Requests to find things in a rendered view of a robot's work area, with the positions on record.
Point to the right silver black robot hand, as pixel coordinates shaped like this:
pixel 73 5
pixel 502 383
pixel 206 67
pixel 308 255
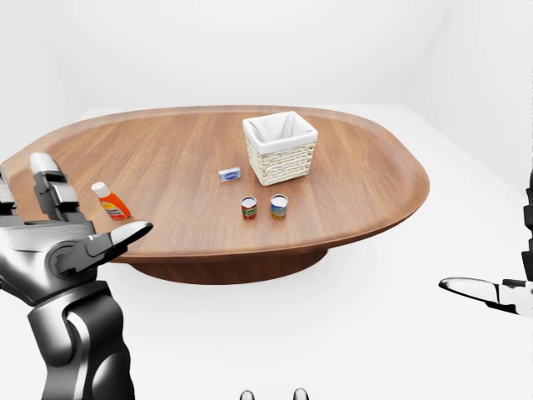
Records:
pixel 514 293

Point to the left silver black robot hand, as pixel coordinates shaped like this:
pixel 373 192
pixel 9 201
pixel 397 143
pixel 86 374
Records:
pixel 29 250

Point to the left silver black robot arm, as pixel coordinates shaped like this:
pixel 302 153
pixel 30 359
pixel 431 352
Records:
pixel 83 346

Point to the woven basket with white liner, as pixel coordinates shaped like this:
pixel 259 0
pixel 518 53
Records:
pixel 280 148

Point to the orange bottle with white cap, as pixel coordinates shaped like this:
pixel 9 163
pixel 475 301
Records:
pixel 112 203

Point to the small white blue box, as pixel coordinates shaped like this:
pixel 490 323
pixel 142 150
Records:
pixel 230 174

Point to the red green labelled tin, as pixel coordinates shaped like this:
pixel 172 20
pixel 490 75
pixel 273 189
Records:
pixel 249 208

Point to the small dark rounded shape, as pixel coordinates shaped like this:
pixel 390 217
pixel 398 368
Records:
pixel 300 394
pixel 247 395

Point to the blue yellow labelled tin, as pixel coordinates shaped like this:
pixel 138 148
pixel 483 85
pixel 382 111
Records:
pixel 279 207

